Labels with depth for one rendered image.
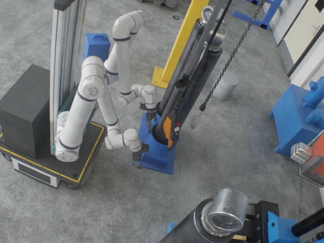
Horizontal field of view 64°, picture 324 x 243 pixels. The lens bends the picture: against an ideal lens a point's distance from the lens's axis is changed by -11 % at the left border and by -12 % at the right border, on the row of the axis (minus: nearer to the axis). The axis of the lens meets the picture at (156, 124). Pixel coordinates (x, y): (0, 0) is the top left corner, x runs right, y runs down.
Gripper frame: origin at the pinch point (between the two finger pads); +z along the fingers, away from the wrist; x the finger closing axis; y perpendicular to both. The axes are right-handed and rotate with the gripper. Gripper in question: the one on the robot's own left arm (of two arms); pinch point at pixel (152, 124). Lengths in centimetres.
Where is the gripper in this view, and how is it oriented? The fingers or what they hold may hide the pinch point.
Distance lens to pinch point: 233.9
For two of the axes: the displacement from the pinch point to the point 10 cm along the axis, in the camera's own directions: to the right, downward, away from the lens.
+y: 9.3, 1.6, -3.2
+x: 3.5, -5.6, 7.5
